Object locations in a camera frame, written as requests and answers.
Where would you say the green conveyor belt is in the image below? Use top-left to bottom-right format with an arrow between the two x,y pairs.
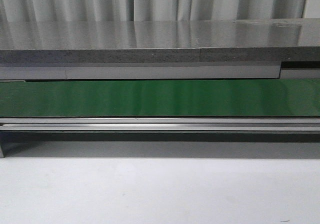
0,79 -> 320,117

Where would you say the grey stone counter slab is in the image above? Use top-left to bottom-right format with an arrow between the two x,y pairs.
0,18 -> 320,63

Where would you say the grey cabinet front panel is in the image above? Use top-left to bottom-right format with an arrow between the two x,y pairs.
0,61 -> 320,80

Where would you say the white pleated curtain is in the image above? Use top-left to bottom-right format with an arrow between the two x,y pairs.
0,0 -> 320,22

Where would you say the aluminium conveyor frame rail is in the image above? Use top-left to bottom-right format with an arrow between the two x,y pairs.
0,115 -> 320,159

